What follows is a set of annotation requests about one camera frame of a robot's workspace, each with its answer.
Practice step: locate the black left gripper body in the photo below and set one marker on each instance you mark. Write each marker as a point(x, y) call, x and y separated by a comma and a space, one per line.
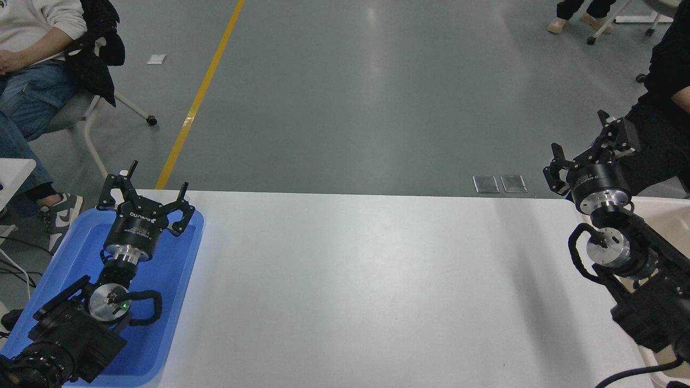
point(137, 229)

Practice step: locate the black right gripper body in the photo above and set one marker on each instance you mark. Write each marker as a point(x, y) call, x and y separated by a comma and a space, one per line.
point(598, 178)

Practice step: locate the person's forearm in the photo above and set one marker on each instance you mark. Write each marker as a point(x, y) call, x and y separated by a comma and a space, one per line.
point(46, 48)
point(682, 98)

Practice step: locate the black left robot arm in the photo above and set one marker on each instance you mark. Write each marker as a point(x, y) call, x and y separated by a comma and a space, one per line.
point(70, 334)

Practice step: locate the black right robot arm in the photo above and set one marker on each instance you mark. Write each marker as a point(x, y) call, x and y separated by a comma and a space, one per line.
point(652, 312)

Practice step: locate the person's hand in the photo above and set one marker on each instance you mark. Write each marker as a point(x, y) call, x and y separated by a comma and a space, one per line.
point(11, 63)

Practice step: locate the metal floor plate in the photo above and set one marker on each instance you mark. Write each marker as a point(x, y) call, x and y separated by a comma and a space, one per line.
point(486, 184)
point(513, 183)

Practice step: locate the blue plastic tray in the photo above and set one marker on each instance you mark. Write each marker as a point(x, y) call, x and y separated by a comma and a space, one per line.
point(172, 280)

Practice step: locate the large pale bin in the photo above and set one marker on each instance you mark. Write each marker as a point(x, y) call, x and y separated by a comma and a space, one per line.
point(671, 226)

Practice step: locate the white desk corner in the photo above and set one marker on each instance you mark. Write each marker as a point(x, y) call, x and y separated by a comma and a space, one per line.
point(13, 178)

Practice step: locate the black jacket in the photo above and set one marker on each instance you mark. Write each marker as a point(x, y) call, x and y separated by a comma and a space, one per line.
point(91, 70)

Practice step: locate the standing person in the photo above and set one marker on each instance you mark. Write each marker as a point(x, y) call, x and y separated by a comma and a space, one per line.
point(558, 25)

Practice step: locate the seated person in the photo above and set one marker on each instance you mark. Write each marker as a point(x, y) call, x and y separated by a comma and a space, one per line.
point(32, 97)

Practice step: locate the black floor object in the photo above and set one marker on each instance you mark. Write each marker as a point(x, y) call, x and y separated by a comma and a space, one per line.
point(12, 319)

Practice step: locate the white frame caster chair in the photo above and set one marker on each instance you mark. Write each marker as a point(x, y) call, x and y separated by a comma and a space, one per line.
point(639, 19)

